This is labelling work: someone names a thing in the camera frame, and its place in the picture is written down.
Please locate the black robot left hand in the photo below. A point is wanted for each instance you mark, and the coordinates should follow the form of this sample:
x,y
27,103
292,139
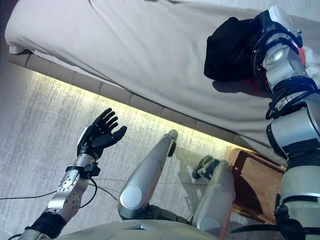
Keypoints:
x,y
100,135

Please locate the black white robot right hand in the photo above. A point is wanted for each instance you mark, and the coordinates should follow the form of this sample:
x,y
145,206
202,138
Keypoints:
x,y
275,21

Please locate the black garment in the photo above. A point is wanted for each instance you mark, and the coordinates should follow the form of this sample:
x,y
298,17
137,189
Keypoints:
x,y
230,50

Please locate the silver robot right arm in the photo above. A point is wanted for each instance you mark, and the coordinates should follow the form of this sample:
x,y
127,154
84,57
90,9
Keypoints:
x,y
295,130

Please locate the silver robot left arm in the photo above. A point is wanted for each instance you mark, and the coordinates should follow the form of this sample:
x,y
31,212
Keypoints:
x,y
67,190

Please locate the bed with grey cover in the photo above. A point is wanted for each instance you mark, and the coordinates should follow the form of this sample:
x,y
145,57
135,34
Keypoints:
x,y
125,45

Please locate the brown woven laundry basket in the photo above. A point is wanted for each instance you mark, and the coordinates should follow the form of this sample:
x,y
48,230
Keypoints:
x,y
252,175

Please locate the grey striped rug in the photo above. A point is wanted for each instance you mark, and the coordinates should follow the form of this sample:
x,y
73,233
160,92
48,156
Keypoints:
x,y
50,120

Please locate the silver robot left leg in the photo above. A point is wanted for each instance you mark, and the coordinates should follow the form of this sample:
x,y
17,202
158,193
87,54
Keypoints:
x,y
147,170

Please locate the grey robot torso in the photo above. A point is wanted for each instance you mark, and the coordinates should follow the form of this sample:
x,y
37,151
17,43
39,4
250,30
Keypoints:
x,y
125,231

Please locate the dark robot right foot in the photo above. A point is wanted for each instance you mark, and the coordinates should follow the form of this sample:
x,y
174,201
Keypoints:
x,y
202,167

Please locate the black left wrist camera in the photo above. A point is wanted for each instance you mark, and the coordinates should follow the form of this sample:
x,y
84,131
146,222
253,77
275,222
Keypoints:
x,y
93,169

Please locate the beige padded bed frame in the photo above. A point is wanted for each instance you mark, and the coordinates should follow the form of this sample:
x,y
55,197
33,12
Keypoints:
x,y
112,90

